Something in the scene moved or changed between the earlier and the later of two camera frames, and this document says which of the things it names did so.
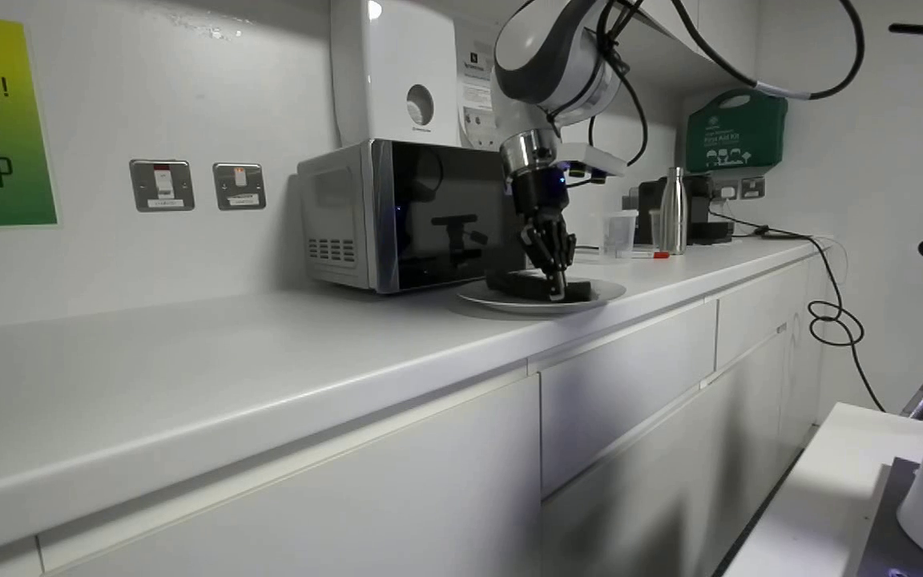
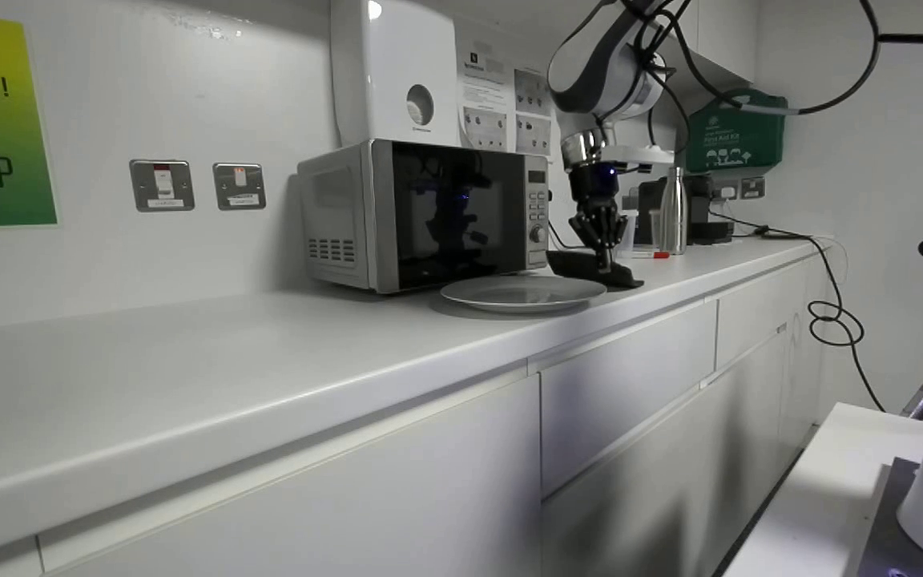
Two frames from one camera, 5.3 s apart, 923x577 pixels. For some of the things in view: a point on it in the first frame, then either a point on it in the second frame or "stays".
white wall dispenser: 412,70 stays
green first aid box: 735,131 stays
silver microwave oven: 391,214 stays
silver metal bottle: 676,212 stays
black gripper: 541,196 -> 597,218
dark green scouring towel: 537,287 -> 589,271
